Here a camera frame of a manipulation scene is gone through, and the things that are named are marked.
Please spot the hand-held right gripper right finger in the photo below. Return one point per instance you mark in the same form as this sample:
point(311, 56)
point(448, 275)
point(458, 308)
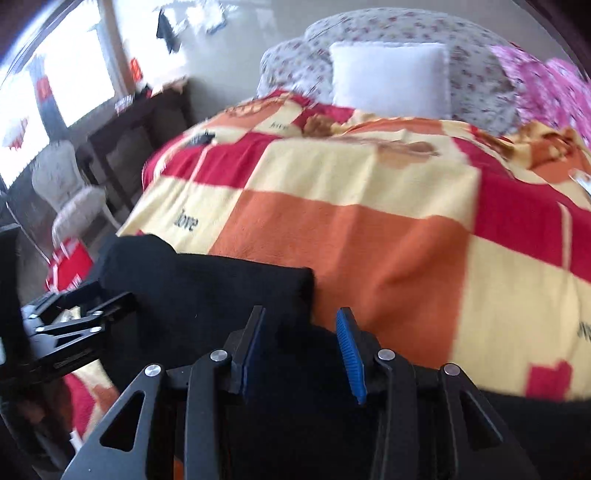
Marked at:
point(349, 355)

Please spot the checkered red orange yellow blanket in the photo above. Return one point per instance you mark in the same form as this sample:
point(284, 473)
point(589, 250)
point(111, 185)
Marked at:
point(369, 221)

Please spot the white wicker chair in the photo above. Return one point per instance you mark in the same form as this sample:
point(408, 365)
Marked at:
point(69, 194)

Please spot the white pillow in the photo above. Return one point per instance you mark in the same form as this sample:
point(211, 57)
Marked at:
point(390, 76)

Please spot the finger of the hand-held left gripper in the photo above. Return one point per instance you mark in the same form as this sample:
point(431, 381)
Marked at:
point(94, 314)

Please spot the dark wooden desk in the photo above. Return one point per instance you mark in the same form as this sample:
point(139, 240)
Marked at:
point(134, 124)

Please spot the red box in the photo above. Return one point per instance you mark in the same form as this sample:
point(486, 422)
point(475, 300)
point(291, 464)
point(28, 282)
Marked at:
point(67, 267)

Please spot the pink floral pillow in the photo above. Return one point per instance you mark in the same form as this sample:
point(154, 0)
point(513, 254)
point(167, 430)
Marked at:
point(549, 87)

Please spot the floral patterned pillows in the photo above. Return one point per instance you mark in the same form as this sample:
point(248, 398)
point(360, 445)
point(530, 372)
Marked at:
point(471, 69)

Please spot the black pants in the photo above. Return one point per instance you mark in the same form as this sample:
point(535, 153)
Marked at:
point(198, 286)

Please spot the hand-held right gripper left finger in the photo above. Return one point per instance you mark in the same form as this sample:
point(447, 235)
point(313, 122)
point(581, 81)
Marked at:
point(251, 355)

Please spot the dark hanging garment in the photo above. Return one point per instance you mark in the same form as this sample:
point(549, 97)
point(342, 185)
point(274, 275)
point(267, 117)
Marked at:
point(167, 30)

